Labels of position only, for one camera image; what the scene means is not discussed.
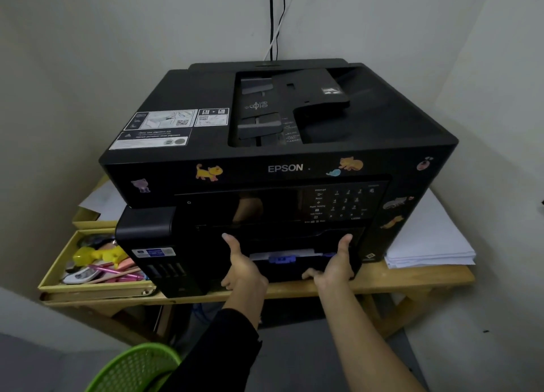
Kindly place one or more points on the person's left hand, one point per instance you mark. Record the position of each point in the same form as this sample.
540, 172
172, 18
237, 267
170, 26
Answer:
248, 275

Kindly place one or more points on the person's right hand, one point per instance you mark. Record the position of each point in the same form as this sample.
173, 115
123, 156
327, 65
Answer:
338, 272

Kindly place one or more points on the person's right thumb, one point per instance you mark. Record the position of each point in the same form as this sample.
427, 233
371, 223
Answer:
345, 245

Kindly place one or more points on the person's left thumb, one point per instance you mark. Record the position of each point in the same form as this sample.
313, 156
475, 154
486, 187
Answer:
232, 245

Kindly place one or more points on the black printer paper tray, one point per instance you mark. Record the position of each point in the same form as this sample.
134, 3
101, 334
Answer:
293, 272

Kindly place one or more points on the person's right forearm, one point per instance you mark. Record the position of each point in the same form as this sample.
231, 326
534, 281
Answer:
365, 340

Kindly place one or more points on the person's left forearm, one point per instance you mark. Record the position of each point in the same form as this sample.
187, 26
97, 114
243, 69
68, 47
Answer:
221, 345

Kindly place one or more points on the small orange cat sticker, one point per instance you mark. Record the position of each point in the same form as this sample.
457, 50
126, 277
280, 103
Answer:
392, 222

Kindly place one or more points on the blue paper guide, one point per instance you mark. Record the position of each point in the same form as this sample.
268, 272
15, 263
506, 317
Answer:
282, 259

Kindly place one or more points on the white paper in tray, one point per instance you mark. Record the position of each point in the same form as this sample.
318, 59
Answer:
293, 253

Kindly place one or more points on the grey cat sticker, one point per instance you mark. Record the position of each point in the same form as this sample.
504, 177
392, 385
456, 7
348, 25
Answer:
396, 202

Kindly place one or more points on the wooden table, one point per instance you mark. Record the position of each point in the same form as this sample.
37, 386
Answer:
408, 279

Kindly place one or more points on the blue whale sticker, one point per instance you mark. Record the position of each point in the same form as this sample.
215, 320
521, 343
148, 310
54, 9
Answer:
334, 173

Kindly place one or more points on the yellow cat sticker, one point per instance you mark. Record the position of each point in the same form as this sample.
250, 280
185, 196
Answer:
208, 173

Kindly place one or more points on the stack of white paper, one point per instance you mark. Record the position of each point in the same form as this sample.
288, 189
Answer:
425, 238

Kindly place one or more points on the purple cat sticker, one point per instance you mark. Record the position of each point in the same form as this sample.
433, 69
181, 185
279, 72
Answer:
140, 185

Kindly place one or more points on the pink round sticker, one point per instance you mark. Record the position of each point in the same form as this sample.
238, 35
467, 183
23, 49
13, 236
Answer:
423, 164

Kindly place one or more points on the bunch of pink pens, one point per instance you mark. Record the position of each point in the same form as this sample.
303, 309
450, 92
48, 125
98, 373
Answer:
121, 272

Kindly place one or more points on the black inkjet printer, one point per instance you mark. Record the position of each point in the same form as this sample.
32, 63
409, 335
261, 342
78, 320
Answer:
382, 124

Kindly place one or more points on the loose white paper sheets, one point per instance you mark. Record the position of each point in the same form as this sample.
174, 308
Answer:
104, 202

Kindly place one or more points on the yellow plastic clip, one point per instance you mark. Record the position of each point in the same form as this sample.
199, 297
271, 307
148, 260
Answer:
87, 256

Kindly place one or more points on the green plastic basket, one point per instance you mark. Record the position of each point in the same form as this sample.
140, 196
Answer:
131, 368

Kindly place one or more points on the yellow stationery tray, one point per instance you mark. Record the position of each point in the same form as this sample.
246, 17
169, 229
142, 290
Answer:
53, 277

